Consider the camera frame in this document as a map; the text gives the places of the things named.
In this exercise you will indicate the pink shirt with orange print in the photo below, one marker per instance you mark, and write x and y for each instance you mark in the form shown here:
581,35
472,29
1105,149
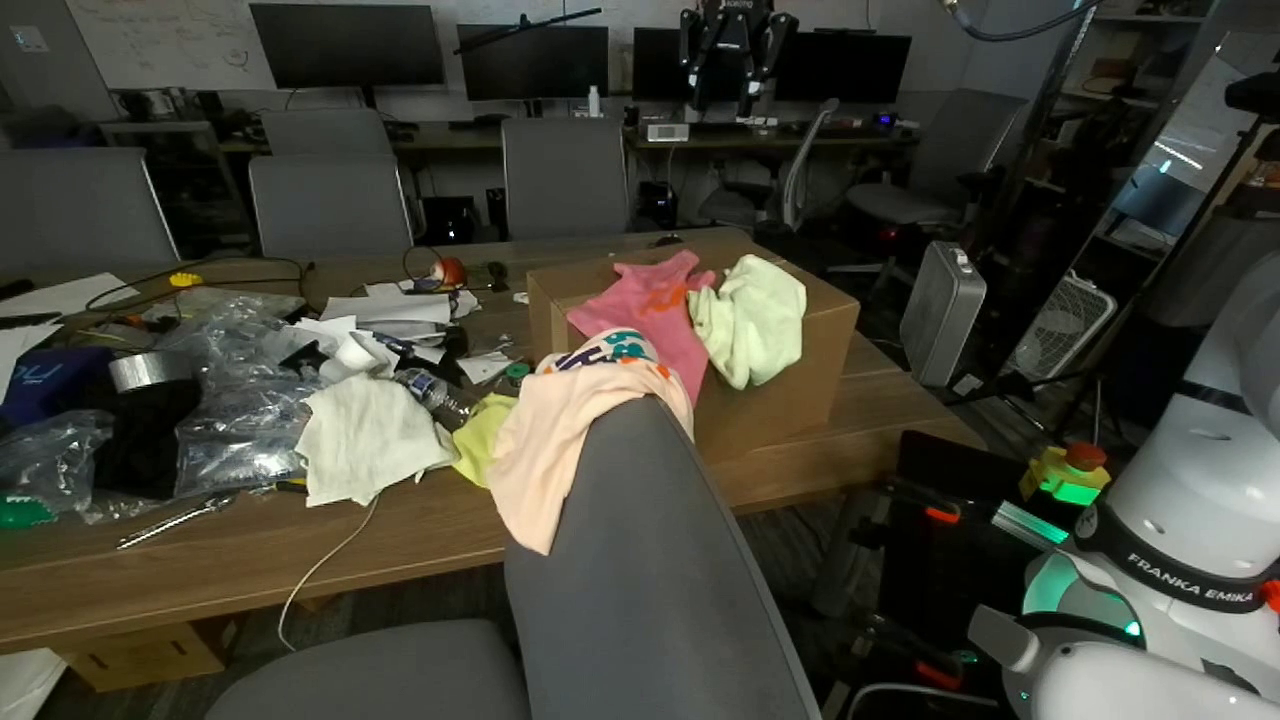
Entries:
655,301

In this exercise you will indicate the peach shirt with print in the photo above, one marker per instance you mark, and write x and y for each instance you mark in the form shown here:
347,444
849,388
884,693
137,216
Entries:
538,444

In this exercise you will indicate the light green towel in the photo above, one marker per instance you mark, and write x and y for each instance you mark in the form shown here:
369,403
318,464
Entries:
748,323

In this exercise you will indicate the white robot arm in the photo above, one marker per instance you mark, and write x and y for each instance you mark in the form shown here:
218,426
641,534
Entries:
1161,601

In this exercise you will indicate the brown cardboard box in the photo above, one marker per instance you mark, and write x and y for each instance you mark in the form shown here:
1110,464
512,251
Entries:
730,422

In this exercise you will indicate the grey chair behind table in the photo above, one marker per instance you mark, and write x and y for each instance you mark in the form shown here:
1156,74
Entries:
565,177
329,204

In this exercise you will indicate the yellow-green cloth on table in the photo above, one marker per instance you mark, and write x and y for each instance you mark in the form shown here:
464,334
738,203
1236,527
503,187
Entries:
477,439

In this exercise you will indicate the white cloth on table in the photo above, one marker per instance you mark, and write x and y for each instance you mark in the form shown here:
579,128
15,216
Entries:
366,439

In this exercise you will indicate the black computer monitor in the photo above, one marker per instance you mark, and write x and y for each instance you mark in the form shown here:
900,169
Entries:
349,45
506,62

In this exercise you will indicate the clear plastic bag pile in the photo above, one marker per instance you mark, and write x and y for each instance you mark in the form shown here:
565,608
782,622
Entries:
68,439

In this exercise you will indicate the silver duct tape roll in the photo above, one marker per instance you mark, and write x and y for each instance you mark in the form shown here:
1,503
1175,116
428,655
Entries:
147,368

